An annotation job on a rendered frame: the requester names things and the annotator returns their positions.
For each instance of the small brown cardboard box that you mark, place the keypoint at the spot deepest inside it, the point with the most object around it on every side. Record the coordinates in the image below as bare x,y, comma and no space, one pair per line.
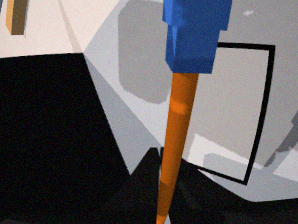
15,16

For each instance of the black flat panel with round hole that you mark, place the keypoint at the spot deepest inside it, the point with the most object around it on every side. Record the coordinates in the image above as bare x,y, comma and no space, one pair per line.
58,154

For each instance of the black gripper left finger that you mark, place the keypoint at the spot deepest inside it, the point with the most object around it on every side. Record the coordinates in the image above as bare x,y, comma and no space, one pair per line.
134,203

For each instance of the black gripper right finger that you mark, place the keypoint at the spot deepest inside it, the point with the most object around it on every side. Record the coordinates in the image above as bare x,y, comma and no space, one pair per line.
197,199

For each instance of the white rectangle with black border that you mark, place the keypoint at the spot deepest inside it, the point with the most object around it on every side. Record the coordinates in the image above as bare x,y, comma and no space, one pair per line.
226,112

